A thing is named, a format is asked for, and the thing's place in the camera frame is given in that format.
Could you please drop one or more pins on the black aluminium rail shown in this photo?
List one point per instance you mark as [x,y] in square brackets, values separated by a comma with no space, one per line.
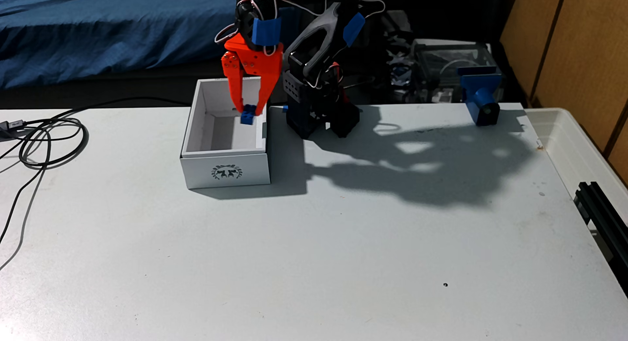
[603,218]

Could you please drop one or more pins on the white plastic bin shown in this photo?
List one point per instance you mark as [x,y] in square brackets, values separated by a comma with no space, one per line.
[564,145]

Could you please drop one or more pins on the white cardboard box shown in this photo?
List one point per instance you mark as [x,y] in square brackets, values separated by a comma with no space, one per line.
[225,173]

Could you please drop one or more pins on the grey bed base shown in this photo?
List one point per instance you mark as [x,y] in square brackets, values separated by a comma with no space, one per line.
[147,81]

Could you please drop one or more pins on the blue bed sheet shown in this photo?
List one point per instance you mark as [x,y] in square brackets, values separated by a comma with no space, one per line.
[122,32]

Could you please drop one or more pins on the blue toy brick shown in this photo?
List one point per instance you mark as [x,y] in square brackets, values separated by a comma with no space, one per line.
[248,117]

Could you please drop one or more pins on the wooden cabinet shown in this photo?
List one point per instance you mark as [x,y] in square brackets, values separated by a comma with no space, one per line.
[579,46]

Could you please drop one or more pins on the blue printed clamp mount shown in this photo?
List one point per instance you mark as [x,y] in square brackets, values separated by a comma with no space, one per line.
[478,91]

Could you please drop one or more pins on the clear plastic case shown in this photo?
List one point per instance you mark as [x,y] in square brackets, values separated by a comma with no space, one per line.
[441,61]

